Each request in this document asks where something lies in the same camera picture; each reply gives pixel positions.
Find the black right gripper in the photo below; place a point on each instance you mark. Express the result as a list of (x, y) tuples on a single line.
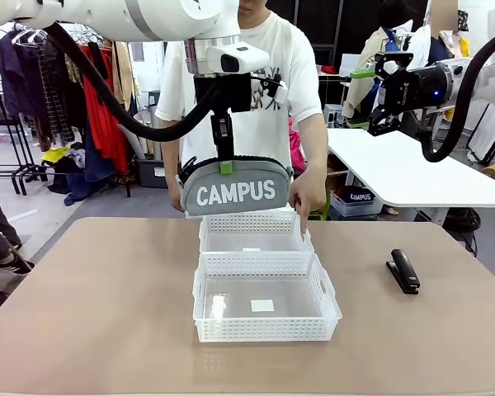
[(416, 88)]

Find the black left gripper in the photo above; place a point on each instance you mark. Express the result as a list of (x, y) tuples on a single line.
[(235, 95)]

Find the grey campus pouch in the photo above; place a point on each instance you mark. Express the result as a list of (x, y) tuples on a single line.
[(235, 194)]

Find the white perforated plastic basket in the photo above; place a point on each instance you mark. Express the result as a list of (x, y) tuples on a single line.
[(264, 330), (231, 227)]

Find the black stapler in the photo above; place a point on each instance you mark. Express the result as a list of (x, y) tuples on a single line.
[(404, 272)]

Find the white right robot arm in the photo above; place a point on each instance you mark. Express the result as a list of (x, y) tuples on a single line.
[(491, 82)]

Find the person's right forearm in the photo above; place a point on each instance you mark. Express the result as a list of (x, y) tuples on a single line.
[(171, 165)]

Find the person's left forearm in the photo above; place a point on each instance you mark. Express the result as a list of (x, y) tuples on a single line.
[(313, 152)]

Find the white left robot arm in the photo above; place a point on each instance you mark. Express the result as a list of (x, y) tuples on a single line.
[(107, 16)]

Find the person's right hand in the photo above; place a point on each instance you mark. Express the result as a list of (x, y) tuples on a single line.
[(174, 200)]

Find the person's left hand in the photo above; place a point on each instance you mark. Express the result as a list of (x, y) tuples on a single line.
[(309, 196)]

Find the bystander in beige coat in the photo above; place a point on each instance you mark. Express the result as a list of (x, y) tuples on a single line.
[(359, 95)]

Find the white laptop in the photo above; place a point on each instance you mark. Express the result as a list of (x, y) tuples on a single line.
[(348, 64)]

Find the brown paper roll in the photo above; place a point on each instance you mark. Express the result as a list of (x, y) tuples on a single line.
[(150, 144)]

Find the dark plastic stool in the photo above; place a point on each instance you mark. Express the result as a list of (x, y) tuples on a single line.
[(153, 101)]

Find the pink cloth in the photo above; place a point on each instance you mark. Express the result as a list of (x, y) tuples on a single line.
[(297, 152)]

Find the white side table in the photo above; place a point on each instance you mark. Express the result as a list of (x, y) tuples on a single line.
[(396, 173)]

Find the dark grey storage box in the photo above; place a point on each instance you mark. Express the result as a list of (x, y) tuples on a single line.
[(150, 175)]

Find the person in white t-shirt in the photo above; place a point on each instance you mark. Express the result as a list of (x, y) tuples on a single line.
[(297, 62)]

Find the white paper roll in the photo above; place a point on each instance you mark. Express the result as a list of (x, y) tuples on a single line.
[(134, 144)]

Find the navy campus pouch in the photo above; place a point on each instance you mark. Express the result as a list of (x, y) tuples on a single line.
[(359, 196)]

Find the white basket of pouches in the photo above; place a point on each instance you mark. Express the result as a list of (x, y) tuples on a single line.
[(356, 210)]

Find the beige hanging garment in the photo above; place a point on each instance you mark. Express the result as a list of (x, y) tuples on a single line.
[(125, 78)]

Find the bystander in yellow clothes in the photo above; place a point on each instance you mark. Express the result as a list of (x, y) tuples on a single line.
[(447, 16)]

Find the red hanging garment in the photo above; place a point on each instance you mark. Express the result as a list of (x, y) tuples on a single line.
[(107, 144)]

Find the green stool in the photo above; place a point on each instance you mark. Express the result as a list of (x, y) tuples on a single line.
[(323, 210)]

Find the white framed panel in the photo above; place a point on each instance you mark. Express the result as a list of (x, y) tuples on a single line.
[(493, 136)]

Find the blue hanging garment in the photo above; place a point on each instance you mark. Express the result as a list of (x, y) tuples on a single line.
[(95, 165)]

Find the black bag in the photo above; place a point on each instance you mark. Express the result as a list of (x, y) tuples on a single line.
[(462, 220)]

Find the checkered hanging garment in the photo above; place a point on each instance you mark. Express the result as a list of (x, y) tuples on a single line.
[(59, 103)]

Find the yellow cloth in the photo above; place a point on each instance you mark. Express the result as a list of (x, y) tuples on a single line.
[(55, 153)]

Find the black clothes rack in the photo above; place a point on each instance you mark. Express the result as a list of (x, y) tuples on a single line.
[(15, 181)]

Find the dark navy hanging jacket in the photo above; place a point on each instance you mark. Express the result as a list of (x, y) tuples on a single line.
[(16, 74)]

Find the black striped sneaker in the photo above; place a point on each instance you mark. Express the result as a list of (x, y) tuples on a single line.
[(14, 266)]

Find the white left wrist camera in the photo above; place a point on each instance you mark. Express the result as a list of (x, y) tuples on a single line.
[(243, 59)]

